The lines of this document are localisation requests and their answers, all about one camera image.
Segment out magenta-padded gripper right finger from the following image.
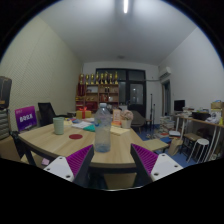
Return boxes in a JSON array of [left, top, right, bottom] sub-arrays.
[[129, 143, 185, 187]]

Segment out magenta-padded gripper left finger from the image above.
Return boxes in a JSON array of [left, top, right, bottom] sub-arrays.
[[43, 143, 96, 188]]

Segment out clear plastic water bottle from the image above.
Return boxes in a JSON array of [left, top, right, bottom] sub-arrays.
[[94, 102, 113, 154]]

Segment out brown paper bag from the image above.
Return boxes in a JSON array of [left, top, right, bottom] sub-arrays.
[[167, 138, 184, 157]]

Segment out low wooden bench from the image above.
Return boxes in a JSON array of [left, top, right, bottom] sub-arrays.
[[143, 138, 170, 153]]

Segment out flat round red coaster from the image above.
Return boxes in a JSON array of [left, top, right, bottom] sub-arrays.
[[68, 133, 84, 140]]

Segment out wooden stool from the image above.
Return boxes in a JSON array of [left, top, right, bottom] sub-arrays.
[[182, 132, 203, 151]]

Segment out pale green ribbed cup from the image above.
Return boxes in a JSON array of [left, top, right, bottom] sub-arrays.
[[52, 116, 65, 136]]

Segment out pile of books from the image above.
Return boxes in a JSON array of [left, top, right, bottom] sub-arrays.
[[159, 115, 176, 136]]

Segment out white round stool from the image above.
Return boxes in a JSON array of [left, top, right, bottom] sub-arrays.
[[186, 138, 210, 164]]

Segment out white book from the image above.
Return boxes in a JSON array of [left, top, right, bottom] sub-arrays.
[[71, 120, 93, 130]]

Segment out teal book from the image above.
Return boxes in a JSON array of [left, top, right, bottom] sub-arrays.
[[83, 123, 97, 133]]

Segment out grey armchair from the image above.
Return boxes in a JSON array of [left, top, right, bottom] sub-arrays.
[[130, 109, 147, 129]]

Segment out black microphone stand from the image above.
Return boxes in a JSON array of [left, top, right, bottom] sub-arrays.
[[148, 93, 158, 131]]

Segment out black office chair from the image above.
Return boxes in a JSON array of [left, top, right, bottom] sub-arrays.
[[37, 101, 69, 128]]

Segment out long wooden side desk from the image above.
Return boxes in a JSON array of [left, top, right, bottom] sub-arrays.
[[171, 111, 224, 163]]

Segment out large yellow paper pad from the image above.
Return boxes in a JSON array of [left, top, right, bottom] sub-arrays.
[[109, 125, 130, 136]]

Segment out yellow gift box red ribbon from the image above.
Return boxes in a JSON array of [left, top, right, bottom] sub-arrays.
[[75, 107, 92, 120]]

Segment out purple sign board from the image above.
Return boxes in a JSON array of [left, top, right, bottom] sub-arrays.
[[14, 105, 38, 133]]

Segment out pink flowers in white pot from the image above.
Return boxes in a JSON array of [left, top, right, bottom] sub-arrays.
[[120, 109, 134, 130]]

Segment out black computer monitor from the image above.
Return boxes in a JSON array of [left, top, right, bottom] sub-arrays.
[[173, 99, 186, 113]]

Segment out orange upright card box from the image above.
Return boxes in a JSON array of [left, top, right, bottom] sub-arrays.
[[112, 108, 122, 126]]

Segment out dark glass door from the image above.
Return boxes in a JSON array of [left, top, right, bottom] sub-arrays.
[[95, 68, 148, 118]]

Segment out wooden shelf unit with trophies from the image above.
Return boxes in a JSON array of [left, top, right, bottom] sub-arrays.
[[75, 71, 120, 113]]

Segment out white wall air conditioner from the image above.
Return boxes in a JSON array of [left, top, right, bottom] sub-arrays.
[[158, 66, 173, 81]]

